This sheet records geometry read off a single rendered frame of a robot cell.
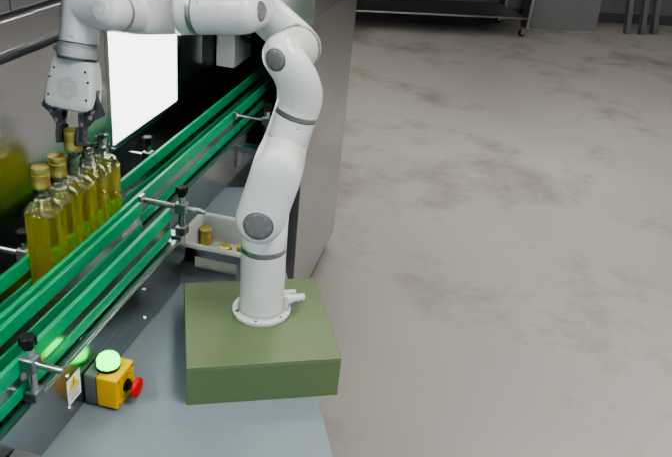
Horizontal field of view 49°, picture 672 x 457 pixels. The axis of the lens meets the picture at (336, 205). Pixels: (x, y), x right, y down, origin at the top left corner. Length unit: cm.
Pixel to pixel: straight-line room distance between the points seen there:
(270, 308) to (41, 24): 76
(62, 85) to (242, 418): 74
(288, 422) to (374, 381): 130
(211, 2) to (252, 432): 80
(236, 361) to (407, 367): 146
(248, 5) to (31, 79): 53
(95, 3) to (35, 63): 25
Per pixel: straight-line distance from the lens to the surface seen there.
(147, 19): 155
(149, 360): 163
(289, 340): 153
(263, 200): 135
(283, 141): 136
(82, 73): 153
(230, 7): 137
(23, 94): 164
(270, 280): 152
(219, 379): 148
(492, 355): 301
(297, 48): 132
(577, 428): 281
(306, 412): 151
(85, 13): 150
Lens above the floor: 178
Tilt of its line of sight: 27 degrees down
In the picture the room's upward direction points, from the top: 6 degrees clockwise
